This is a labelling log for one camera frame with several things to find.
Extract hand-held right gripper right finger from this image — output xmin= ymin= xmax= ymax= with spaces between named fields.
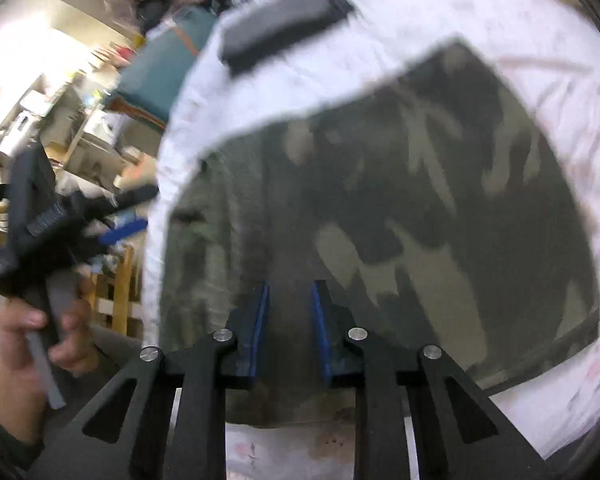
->
xmin=312 ymin=279 xmax=556 ymax=480

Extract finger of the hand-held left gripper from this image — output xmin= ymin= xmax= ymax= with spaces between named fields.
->
xmin=99 ymin=218 xmax=149 ymax=247
xmin=82 ymin=185 xmax=161 ymax=218

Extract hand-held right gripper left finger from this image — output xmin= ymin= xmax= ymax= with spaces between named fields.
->
xmin=27 ymin=280 xmax=272 ymax=480

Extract camouflage pants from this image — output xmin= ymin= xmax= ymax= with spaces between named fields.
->
xmin=157 ymin=35 xmax=600 ymax=429

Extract person's left forearm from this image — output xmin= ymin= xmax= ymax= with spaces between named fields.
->
xmin=0 ymin=385 xmax=46 ymax=468

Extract person's left hand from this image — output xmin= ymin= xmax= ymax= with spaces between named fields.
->
xmin=0 ymin=299 xmax=101 ymax=443

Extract wooden stool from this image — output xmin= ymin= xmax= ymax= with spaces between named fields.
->
xmin=92 ymin=245 xmax=142 ymax=337

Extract teal chair with clothes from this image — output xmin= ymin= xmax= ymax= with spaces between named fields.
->
xmin=102 ymin=7 xmax=219 ymax=127

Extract folded dark grey garment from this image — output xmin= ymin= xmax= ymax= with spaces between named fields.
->
xmin=227 ymin=0 xmax=357 ymax=77

